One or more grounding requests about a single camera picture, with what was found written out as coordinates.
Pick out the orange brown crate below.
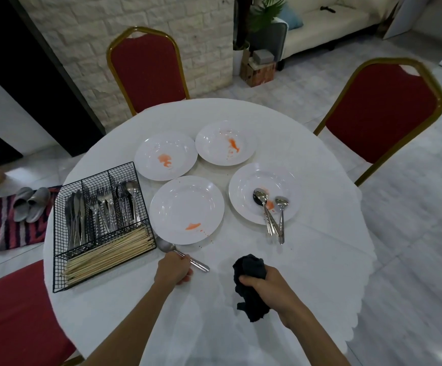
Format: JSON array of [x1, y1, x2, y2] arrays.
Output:
[[245, 61, 277, 88]]

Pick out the black cleaning cloth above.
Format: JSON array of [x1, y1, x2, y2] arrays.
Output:
[[232, 254, 272, 323]]

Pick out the bundle of wooden chopsticks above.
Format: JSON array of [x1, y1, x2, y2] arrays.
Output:
[[62, 226, 156, 287]]

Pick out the potted palm in white pot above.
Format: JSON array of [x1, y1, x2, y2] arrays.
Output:
[[232, 0, 287, 52]]

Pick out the red gold banquet chair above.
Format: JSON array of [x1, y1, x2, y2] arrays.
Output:
[[0, 259, 84, 366], [313, 57, 442, 187], [106, 26, 191, 117]]

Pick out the person's right hand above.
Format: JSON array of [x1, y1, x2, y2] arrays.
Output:
[[239, 265, 306, 330]]

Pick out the person's left hand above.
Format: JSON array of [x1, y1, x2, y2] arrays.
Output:
[[152, 251, 194, 291]]

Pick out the grey slipper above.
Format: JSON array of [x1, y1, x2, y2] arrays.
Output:
[[12, 186, 35, 222], [26, 186, 51, 224]]

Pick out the white plate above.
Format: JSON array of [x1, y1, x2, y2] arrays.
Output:
[[134, 131, 199, 181], [228, 162, 303, 227], [195, 120, 258, 166], [149, 175, 226, 246]]

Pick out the white round tablecloth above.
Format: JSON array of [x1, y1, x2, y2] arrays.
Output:
[[42, 98, 378, 366]]

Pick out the small grey box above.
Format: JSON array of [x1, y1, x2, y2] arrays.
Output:
[[252, 48, 276, 65]]

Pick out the black wire cutlery basket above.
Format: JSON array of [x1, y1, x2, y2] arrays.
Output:
[[52, 162, 157, 293]]

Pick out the white side table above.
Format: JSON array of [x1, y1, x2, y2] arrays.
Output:
[[383, 0, 442, 77]]

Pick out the person's left forearm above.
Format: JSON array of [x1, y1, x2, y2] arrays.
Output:
[[78, 282, 176, 366]]

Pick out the blue cushion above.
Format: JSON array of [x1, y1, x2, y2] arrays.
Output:
[[278, 3, 304, 31]]

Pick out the cream sofa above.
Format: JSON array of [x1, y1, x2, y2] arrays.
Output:
[[280, 0, 403, 71]]

